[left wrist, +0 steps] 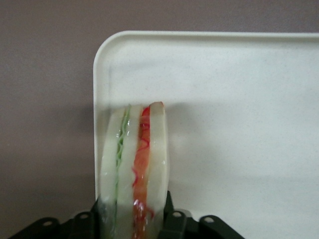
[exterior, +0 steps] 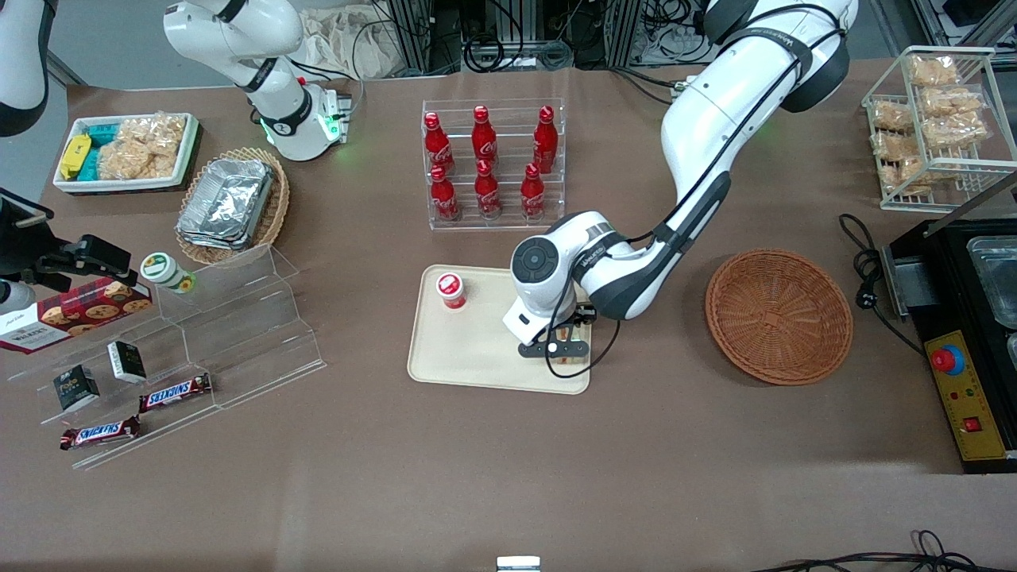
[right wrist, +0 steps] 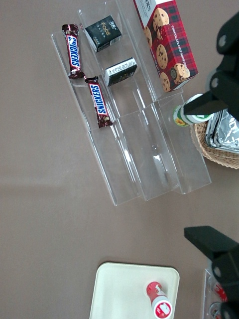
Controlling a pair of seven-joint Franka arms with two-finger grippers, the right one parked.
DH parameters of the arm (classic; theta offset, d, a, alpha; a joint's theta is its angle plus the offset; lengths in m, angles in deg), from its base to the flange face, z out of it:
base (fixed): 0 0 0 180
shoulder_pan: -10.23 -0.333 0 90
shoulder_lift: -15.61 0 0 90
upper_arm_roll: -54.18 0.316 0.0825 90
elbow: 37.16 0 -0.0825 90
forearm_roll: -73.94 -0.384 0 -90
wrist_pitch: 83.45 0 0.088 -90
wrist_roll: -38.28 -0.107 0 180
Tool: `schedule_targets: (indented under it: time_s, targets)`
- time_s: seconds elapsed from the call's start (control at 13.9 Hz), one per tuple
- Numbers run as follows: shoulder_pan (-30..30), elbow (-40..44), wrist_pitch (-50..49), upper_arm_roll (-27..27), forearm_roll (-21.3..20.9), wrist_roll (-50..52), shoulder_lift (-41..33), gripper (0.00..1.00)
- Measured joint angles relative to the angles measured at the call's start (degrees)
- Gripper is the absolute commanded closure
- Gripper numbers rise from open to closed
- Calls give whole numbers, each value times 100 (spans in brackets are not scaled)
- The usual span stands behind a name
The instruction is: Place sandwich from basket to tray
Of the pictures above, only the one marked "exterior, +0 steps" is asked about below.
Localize oval light wicker basket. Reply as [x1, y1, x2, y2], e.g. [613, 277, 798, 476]
[174, 146, 292, 267]

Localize clear acrylic bottle rack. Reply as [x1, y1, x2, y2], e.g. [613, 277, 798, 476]
[421, 99, 567, 232]

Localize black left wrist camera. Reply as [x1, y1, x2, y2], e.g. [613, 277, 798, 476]
[517, 339, 592, 360]

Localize small black carton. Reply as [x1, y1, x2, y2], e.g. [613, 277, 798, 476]
[52, 364, 102, 413]
[106, 340, 149, 385]

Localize beige cloth bag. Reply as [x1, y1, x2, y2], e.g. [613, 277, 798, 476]
[296, 6, 400, 81]

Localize white wire rack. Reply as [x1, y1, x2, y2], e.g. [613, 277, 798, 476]
[862, 45, 1017, 213]

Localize steel appliance pan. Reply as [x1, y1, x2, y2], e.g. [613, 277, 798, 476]
[965, 235, 1017, 331]

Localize aluminium profile frame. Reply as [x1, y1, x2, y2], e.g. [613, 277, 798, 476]
[388, 0, 646, 74]

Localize red tartan cookie box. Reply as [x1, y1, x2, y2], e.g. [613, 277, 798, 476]
[0, 277, 154, 355]

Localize triangular sandwich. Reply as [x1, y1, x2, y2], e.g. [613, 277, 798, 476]
[555, 318, 594, 367]

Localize clear bag of fried snacks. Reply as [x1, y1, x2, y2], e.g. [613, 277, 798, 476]
[871, 131, 922, 162]
[920, 111, 992, 151]
[869, 99, 915, 134]
[880, 156, 932, 196]
[920, 86, 987, 118]
[906, 54, 961, 88]

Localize aluminium foil container stack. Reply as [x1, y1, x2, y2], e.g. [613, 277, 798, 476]
[176, 157, 276, 252]

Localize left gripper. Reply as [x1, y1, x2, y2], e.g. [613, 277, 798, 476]
[501, 303, 597, 368]

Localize black countertop appliance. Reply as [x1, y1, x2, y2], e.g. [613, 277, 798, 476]
[878, 171, 1017, 475]

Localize clear bag of rice crackers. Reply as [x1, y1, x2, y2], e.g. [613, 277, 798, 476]
[96, 113, 188, 182]

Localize clear acrylic step shelf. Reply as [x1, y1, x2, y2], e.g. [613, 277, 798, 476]
[4, 242, 327, 471]

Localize red lid small cup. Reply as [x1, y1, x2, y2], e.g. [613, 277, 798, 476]
[435, 272, 468, 311]

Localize beige plastic tray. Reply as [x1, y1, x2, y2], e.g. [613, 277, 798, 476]
[407, 265, 594, 396]

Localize round brown wicker basket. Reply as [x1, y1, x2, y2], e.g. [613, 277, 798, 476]
[705, 249, 855, 387]

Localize white rectangular snack tray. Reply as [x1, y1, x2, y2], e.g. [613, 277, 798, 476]
[52, 112, 200, 195]

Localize snickers chocolate bar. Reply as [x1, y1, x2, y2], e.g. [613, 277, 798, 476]
[138, 372, 214, 415]
[59, 415, 142, 452]

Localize yellow snack packet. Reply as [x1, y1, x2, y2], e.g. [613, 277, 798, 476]
[59, 133, 93, 180]

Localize green lid small cup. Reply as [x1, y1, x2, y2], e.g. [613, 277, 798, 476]
[140, 251, 198, 296]

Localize red cola bottle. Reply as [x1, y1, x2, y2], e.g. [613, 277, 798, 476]
[532, 105, 559, 175]
[474, 160, 502, 220]
[471, 105, 498, 164]
[429, 164, 462, 222]
[423, 111, 457, 176]
[520, 162, 547, 221]

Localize black floor cables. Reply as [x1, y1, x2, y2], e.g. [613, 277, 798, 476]
[751, 530, 1017, 572]

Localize black power cable with plug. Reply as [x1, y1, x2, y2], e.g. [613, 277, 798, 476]
[839, 213, 927, 355]

